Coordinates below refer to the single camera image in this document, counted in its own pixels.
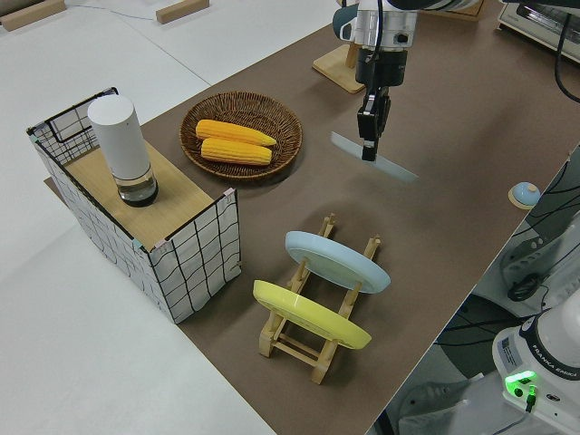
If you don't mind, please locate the white cylindrical grinder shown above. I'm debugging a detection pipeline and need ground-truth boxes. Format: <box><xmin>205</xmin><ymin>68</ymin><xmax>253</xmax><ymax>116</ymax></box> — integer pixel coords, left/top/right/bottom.
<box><xmin>86</xmin><ymin>94</ymin><xmax>160</xmax><ymax>209</ymax></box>

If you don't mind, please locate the wooden shelf board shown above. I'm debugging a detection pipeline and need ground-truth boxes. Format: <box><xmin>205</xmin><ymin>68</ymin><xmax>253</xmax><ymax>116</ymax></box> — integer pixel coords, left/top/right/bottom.
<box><xmin>64</xmin><ymin>140</ymin><xmax>216</xmax><ymax>242</ymax></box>

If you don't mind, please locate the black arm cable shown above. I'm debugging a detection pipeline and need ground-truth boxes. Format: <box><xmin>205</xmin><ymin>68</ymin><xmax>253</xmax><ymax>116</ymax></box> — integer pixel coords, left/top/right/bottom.
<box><xmin>554</xmin><ymin>0</ymin><xmax>580</xmax><ymax>103</ymax></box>

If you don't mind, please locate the white toaster oven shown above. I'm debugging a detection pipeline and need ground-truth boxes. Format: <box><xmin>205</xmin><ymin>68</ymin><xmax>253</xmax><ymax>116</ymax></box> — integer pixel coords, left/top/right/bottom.
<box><xmin>495</xmin><ymin>0</ymin><xmax>580</xmax><ymax>65</ymax></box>

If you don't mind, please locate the short wooden block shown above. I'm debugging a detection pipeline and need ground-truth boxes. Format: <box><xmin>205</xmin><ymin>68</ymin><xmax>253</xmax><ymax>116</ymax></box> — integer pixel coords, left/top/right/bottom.
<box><xmin>155</xmin><ymin>0</ymin><xmax>211</xmax><ymax>25</ymax></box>

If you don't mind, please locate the long yellow corn cob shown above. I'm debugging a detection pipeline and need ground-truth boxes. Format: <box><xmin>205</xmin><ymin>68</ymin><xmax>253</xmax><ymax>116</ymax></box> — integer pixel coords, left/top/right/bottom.
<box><xmin>195</xmin><ymin>118</ymin><xmax>278</xmax><ymax>148</ymax></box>

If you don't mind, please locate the white grid-pattern wire shelf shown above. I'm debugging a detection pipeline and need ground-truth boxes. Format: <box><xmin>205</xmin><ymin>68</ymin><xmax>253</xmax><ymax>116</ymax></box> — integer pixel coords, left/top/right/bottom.
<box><xmin>25</xmin><ymin>86</ymin><xmax>242</xmax><ymax>325</ymax></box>

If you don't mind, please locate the wooden plate rack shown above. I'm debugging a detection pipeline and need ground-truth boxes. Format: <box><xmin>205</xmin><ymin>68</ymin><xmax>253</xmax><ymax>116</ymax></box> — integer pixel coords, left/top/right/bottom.
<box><xmin>258</xmin><ymin>213</ymin><xmax>382</xmax><ymax>386</ymax></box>

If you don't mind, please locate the yellow plate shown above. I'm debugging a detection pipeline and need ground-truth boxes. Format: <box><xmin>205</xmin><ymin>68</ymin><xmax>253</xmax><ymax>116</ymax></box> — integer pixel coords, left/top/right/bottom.
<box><xmin>252</xmin><ymin>279</ymin><xmax>373</xmax><ymax>352</ymax></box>

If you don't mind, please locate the blue bell with wooden base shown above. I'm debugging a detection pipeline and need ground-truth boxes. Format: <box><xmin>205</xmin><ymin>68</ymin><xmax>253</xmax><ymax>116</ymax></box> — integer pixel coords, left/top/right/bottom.
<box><xmin>507</xmin><ymin>181</ymin><xmax>541</xmax><ymax>210</ymax></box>

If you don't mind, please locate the short yellow corn cob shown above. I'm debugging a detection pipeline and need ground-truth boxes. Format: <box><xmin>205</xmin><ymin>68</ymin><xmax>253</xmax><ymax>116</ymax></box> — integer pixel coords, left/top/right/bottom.
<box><xmin>199</xmin><ymin>137</ymin><xmax>274</xmax><ymax>167</ymax></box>

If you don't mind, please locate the thin blue cable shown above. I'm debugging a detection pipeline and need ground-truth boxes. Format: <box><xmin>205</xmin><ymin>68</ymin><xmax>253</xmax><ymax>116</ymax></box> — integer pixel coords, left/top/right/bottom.
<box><xmin>67</xmin><ymin>0</ymin><xmax>156</xmax><ymax>22</ymax></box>

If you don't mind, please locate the long wooden block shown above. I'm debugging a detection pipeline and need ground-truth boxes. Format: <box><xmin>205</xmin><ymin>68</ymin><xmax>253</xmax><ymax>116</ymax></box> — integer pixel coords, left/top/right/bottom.
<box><xmin>0</xmin><ymin>0</ymin><xmax>67</xmax><ymax>33</ymax></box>

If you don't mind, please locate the brown wicker basket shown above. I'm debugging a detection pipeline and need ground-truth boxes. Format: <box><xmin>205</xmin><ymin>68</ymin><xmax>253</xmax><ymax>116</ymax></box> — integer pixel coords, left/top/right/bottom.
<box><xmin>179</xmin><ymin>92</ymin><xmax>305</xmax><ymax>179</ymax></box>

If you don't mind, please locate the light blue plate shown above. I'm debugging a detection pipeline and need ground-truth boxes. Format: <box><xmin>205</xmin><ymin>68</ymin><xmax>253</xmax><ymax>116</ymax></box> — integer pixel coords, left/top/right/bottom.
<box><xmin>285</xmin><ymin>230</ymin><xmax>392</xmax><ymax>296</ymax></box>

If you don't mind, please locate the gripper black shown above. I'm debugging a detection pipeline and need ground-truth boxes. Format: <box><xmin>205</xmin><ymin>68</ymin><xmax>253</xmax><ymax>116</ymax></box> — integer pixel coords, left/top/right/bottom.
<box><xmin>354</xmin><ymin>46</ymin><xmax>407</xmax><ymax>163</ymax></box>

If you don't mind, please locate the wooden mug tree stand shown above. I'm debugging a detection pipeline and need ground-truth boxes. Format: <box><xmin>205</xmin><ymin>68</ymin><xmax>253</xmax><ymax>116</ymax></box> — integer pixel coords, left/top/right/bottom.
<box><xmin>312</xmin><ymin>0</ymin><xmax>367</xmax><ymax>95</ymax></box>

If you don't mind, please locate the coiled black cable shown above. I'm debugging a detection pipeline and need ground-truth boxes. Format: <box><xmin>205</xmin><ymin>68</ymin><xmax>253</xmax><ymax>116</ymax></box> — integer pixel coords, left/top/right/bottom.
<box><xmin>507</xmin><ymin>273</ymin><xmax>542</xmax><ymax>303</ymax></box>

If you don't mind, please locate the black cable bundle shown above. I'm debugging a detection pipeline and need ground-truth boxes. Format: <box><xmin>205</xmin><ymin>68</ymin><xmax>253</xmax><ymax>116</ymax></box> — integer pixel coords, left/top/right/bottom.
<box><xmin>516</xmin><ymin>167</ymin><xmax>580</xmax><ymax>241</ymax></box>

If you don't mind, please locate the gray round plate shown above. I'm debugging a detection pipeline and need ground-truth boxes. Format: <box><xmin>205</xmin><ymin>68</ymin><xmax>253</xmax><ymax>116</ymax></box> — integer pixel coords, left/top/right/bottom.
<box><xmin>330</xmin><ymin>130</ymin><xmax>421</xmax><ymax>184</ymax></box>

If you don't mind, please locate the white power strip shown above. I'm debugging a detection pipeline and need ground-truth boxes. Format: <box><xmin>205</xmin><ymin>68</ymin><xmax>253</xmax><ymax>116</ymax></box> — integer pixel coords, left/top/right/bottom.
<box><xmin>499</xmin><ymin>235</ymin><xmax>552</xmax><ymax>291</ymax></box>

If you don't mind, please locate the gray fabric cover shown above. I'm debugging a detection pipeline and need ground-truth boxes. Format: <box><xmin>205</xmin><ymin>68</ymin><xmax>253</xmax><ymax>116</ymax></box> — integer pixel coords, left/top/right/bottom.
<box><xmin>388</xmin><ymin>378</ymin><xmax>478</xmax><ymax>435</ymax></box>

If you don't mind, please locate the brown table mat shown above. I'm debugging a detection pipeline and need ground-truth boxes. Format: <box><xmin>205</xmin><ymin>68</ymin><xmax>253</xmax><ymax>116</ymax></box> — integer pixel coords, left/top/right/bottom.
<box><xmin>43</xmin><ymin>0</ymin><xmax>580</xmax><ymax>435</ymax></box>

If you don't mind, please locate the teal mug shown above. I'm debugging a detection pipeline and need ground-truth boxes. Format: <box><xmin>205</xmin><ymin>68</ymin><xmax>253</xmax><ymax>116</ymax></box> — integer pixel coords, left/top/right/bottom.
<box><xmin>332</xmin><ymin>6</ymin><xmax>361</xmax><ymax>43</ymax></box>

